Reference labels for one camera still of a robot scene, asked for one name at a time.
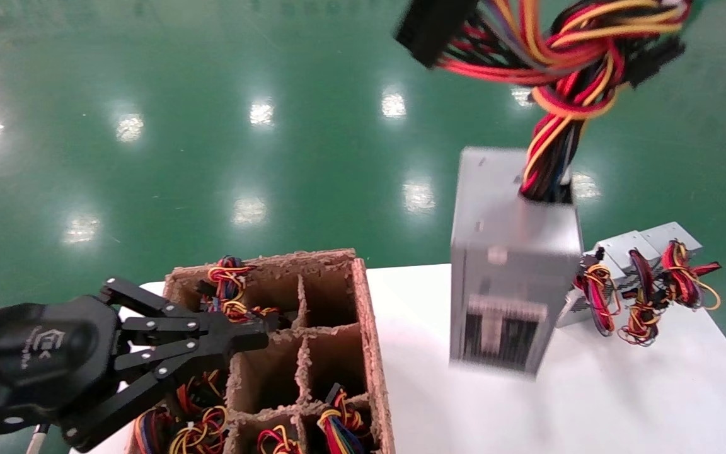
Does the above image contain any white cable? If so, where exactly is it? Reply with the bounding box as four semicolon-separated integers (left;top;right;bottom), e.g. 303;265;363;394
25;424;49;454

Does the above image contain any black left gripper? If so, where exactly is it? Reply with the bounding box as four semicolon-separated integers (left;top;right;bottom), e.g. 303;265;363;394
0;277;280;452

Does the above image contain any silver power supply with cables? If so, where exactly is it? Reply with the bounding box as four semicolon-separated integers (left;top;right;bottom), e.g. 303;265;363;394
557;230;661;346
395;0;695;380
643;222;722;311

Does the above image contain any brown cardboard divider box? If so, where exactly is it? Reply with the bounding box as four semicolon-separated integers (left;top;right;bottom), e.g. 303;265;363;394
125;248;396;454

